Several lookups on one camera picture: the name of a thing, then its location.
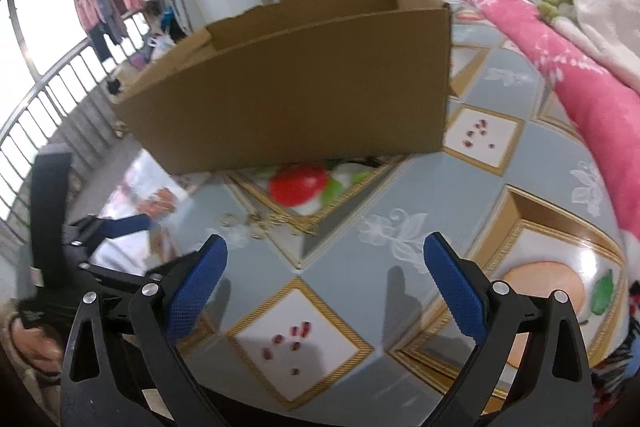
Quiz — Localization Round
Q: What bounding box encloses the brown cardboard box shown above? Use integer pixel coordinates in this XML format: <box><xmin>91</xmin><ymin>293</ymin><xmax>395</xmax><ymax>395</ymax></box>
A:
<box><xmin>111</xmin><ymin>0</ymin><xmax>453</xmax><ymax>175</ymax></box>

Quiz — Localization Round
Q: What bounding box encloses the white fleece blanket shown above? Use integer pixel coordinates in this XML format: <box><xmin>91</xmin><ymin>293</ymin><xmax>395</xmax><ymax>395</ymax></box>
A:
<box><xmin>550</xmin><ymin>0</ymin><xmax>640</xmax><ymax>98</ymax></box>

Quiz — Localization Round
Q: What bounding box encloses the large glass window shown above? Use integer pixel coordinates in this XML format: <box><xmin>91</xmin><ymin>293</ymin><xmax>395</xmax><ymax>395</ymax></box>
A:
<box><xmin>0</xmin><ymin>0</ymin><xmax>126</xmax><ymax>122</ymax></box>

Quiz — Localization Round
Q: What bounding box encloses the person's left hand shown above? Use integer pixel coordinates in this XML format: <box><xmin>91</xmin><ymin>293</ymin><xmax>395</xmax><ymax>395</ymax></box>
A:
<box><xmin>7</xmin><ymin>314</ymin><xmax>66</xmax><ymax>380</ymax></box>

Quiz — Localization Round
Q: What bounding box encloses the pink floral blanket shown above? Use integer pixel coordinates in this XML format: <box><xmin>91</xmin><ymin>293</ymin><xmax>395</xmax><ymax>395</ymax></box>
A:
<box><xmin>460</xmin><ymin>0</ymin><xmax>640</xmax><ymax>253</ymax></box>

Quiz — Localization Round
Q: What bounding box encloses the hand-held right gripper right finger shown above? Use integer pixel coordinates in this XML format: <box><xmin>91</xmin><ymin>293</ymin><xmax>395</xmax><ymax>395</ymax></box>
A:
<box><xmin>422</xmin><ymin>232</ymin><xmax>592</xmax><ymax>427</ymax></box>

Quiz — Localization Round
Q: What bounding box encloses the metal balcony railing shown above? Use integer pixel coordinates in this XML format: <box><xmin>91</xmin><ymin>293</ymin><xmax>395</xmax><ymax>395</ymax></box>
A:
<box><xmin>0</xmin><ymin>14</ymin><xmax>131</xmax><ymax>228</ymax></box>

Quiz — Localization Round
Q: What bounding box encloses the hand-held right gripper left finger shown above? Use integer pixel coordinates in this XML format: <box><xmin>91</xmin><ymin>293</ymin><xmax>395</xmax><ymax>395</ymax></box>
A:
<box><xmin>60</xmin><ymin>233</ymin><xmax>229</xmax><ymax>427</ymax></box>

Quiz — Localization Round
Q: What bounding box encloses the white plastic bag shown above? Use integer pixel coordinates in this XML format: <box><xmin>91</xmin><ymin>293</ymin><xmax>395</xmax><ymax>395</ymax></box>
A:
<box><xmin>149</xmin><ymin>34</ymin><xmax>177</xmax><ymax>60</ymax></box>

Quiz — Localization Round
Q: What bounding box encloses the row of hanging clothes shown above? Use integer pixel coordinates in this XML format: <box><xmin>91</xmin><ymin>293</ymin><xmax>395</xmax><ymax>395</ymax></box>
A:
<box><xmin>72</xmin><ymin>0</ymin><xmax>156</xmax><ymax>60</ymax></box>

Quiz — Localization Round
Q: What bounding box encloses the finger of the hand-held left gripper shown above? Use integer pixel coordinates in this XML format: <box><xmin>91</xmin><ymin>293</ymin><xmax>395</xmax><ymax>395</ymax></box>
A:
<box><xmin>70</xmin><ymin>213</ymin><xmax>153</xmax><ymax>253</ymax></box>
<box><xmin>80</xmin><ymin>252</ymin><xmax>198</xmax><ymax>285</ymax></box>

